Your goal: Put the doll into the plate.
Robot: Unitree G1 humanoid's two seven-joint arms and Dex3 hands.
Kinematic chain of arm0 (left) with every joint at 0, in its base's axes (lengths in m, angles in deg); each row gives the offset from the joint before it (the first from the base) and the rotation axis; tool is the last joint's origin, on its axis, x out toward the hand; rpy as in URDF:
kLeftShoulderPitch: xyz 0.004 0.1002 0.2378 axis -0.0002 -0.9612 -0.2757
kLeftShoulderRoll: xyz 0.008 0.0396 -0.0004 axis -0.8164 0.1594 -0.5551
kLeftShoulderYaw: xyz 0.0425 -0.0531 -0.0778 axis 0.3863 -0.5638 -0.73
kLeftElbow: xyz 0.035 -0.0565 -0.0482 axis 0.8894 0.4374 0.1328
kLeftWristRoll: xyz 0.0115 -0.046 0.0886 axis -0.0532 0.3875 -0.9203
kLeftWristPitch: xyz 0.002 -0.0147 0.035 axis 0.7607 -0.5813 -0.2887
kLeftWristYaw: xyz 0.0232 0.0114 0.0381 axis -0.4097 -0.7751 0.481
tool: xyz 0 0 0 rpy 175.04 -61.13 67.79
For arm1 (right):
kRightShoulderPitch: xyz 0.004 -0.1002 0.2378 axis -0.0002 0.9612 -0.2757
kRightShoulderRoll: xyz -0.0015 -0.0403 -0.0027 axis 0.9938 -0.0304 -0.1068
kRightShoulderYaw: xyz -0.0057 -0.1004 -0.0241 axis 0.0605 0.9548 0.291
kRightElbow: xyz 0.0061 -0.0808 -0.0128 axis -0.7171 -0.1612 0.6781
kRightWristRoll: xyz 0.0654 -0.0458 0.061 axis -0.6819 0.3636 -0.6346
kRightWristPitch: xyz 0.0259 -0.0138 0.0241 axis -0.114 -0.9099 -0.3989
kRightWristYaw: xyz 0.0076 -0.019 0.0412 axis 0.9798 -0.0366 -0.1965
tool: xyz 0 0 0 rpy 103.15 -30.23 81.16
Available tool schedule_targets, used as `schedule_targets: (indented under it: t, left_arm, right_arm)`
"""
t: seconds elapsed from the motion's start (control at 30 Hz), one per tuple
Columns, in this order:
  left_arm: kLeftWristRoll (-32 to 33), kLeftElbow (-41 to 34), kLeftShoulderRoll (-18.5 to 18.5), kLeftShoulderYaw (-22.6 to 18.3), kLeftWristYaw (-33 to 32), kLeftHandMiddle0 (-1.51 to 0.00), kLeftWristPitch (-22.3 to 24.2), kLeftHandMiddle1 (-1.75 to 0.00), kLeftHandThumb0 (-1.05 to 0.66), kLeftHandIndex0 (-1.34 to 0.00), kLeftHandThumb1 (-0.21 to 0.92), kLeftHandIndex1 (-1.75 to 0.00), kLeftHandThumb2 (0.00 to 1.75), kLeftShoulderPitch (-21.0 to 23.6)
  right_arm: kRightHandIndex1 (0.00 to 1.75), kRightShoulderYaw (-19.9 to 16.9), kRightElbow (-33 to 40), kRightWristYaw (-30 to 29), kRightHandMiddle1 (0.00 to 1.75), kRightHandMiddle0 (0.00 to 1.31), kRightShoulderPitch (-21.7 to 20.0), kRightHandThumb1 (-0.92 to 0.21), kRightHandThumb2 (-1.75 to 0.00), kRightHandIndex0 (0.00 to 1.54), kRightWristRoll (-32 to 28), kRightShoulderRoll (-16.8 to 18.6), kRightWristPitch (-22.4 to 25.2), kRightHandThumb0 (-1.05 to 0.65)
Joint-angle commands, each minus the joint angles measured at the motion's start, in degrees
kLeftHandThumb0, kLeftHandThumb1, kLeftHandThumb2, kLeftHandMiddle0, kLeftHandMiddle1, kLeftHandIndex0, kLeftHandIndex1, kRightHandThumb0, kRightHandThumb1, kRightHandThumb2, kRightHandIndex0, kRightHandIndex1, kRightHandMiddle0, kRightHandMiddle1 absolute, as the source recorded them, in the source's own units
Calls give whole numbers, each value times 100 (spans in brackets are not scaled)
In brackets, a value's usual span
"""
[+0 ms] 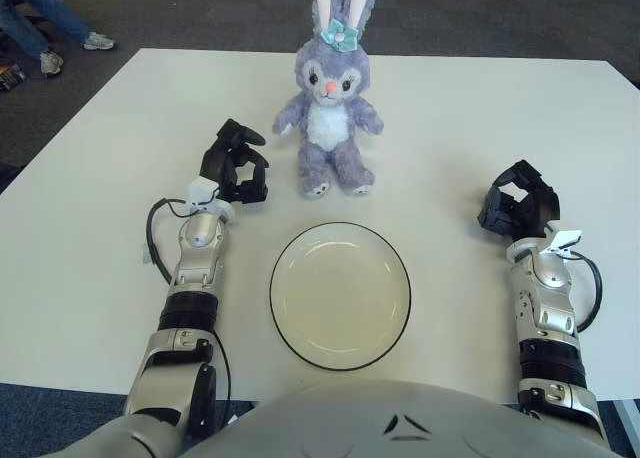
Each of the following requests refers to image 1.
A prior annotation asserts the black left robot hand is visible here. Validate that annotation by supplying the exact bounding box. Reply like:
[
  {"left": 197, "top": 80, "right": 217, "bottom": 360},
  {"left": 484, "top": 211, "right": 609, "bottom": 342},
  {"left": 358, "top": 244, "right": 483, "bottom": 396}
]
[{"left": 199, "top": 118, "right": 270, "bottom": 204}]

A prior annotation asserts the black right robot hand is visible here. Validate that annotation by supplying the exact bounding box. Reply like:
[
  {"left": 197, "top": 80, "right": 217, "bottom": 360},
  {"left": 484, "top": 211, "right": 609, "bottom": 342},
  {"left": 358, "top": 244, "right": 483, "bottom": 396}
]
[{"left": 477, "top": 160, "right": 561, "bottom": 239}]

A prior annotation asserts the purple bunny plush doll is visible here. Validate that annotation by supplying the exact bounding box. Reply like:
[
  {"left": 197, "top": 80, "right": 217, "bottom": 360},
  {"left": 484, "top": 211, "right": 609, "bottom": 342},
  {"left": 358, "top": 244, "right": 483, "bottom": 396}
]
[{"left": 272, "top": 0, "right": 385, "bottom": 200}]

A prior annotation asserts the white plate with black rim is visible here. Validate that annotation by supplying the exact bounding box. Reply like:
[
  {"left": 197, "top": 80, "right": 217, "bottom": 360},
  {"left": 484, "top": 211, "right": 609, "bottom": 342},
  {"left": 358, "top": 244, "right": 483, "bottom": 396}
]
[{"left": 268, "top": 221, "right": 413, "bottom": 371}]

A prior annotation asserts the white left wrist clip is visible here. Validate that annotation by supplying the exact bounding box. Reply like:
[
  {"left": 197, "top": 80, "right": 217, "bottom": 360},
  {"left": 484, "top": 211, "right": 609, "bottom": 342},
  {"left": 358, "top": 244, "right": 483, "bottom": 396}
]
[{"left": 187, "top": 176, "right": 220, "bottom": 214}]

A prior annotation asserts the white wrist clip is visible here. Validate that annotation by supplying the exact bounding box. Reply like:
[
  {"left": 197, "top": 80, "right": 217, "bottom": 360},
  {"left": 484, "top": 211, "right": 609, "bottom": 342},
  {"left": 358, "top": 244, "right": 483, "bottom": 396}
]
[
  {"left": 187, "top": 176, "right": 220, "bottom": 214},
  {"left": 539, "top": 230, "right": 584, "bottom": 254}
]

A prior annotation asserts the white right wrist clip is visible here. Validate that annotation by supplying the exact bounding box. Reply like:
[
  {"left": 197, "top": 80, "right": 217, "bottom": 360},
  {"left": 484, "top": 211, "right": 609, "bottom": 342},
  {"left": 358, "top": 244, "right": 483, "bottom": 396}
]
[{"left": 539, "top": 230, "right": 584, "bottom": 254}]

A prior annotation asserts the white sneaker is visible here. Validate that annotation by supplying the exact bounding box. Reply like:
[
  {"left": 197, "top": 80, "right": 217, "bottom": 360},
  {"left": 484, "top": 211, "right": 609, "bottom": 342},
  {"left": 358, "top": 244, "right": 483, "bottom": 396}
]
[
  {"left": 39, "top": 50, "right": 65, "bottom": 75},
  {"left": 83, "top": 31, "right": 116, "bottom": 52}
]

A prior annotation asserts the blue jeans leg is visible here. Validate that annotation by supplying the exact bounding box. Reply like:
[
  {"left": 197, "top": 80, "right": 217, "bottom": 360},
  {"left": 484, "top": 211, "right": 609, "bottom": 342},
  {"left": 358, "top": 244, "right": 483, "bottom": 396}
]
[
  {"left": 0, "top": 0, "right": 51, "bottom": 59},
  {"left": 0, "top": 0, "right": 94, "bottom": 44}
]

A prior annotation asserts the white table leg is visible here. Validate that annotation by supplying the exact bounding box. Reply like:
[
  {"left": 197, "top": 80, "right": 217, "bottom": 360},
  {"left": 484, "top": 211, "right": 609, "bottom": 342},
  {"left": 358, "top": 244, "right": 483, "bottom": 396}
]
[{"left": 612, "top": 397, "right": 640, "bottom": 458}]

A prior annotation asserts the grey robot torso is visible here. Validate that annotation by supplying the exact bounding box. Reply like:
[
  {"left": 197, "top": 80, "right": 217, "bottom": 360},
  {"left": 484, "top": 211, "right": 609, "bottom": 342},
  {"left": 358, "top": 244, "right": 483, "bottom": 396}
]
[{"left": 184, "top": 379, "right": 609, "bottom": 458}]

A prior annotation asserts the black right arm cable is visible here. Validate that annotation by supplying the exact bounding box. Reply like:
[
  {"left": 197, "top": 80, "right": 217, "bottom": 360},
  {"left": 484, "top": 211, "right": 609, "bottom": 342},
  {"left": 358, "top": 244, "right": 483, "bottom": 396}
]
[{"left": 564, "top": 255, "right": 604, "bottom": 332}]

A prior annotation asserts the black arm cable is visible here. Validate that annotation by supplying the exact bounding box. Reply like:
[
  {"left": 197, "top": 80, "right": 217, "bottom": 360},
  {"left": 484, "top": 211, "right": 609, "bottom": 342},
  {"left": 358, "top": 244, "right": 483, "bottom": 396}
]
[
  {"left": 145, "top": 190, "right": 235, "bottom": 432},
  {"left": 564, "top": 255, "right": 604, "bottom": 332}
]

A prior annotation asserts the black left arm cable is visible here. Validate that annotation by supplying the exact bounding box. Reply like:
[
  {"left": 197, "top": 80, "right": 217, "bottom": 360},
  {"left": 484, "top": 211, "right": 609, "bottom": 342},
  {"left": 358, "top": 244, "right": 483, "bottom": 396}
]
[{"left": 145, "top": 190, "right": 235, "bottom": 432}]

